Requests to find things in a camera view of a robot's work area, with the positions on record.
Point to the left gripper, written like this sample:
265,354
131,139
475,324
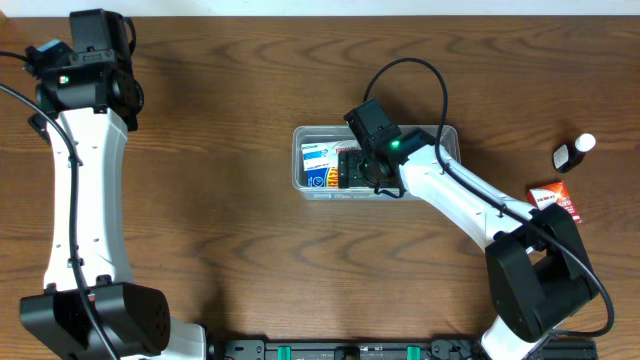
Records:
38,57

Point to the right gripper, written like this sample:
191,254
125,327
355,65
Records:
349,169

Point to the blue Kool Fever box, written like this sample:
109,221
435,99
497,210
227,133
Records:
323,177

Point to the white Panadol box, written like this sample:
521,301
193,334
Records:
325,154

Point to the red medicine box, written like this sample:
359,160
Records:
554,193

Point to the dark bottle white cap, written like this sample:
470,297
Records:
569,155

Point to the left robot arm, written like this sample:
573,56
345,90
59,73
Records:
87,103

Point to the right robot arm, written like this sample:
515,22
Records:
539,272

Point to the clear plastic container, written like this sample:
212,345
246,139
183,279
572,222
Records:
328,133

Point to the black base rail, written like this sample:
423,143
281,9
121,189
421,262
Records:
255,349

